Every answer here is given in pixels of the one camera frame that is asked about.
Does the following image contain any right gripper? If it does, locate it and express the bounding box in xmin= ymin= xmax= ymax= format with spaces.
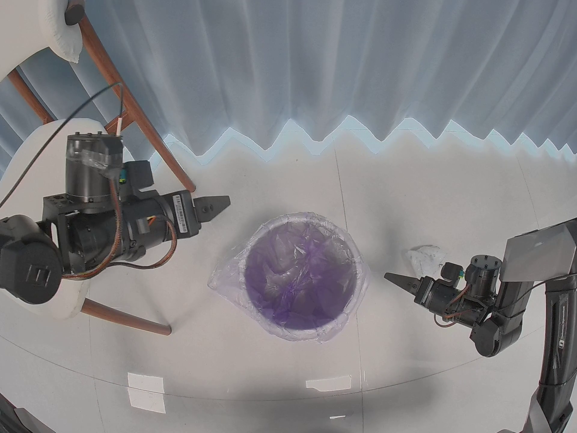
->
xmin=415 ymin=275 xmax=469 ymax=321

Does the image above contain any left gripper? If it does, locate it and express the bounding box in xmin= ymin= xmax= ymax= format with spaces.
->
xmin=122 ymin=191 xmax=202 ymax=258

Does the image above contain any purple plastic bag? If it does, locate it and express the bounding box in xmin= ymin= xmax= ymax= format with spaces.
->
xmin=207 ymin=212 xmax=371 ymax=344

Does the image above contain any white trash bin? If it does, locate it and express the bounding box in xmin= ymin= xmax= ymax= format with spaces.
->
xmin=243 ymin=215 xmax=363 ymax=333

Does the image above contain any crumpled white paper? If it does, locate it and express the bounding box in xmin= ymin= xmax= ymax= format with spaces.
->
xmin=407 ymin=245 xmax=448 ymax=278

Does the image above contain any pale blue curtain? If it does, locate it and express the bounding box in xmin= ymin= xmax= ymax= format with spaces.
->
xmin=0 ymin=0 xmax=577 ymax=166

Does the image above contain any cream cushioned wooden chair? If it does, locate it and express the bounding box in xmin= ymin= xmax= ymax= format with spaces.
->
xmin=0 ymin=0 xmax=197 ymax=336

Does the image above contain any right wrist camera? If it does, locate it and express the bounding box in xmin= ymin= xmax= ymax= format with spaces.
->
xmin=441 ymin=262 xmax=465 ymax=283

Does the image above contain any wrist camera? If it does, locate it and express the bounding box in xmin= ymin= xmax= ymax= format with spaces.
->
xmin=441 ymin=262 xmax=465 ymax=283
xmin=122 ymin=161 xmax=158 ymax=199

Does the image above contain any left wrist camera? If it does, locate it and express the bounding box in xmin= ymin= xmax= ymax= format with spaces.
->
xmin=122 ymin=161 xmax=158 ymax=199

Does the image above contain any black cable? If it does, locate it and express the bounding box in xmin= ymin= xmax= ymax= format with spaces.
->
xmin=0 ymin=82 xmax=124 ymax=208

